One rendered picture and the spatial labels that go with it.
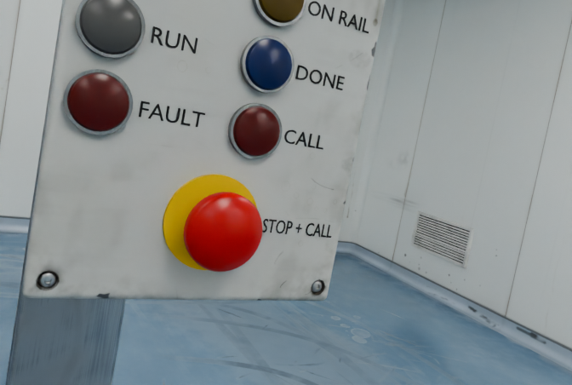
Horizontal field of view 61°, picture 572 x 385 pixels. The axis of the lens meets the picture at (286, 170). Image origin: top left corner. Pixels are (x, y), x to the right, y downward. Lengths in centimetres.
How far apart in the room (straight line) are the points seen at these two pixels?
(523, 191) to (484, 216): 35
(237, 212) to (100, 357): 15
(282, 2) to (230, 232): 12
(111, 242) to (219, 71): 10
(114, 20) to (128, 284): 13
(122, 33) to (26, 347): 20
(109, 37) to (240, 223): 10
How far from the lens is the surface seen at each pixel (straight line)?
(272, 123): 26
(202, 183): 25
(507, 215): 365
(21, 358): 34
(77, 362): 35
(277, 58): 26
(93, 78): 24
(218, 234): 23
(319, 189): 29
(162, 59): 25
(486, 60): 403
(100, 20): 24
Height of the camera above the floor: 102
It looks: 4 degrees down
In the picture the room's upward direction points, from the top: 11 degrees clockwise
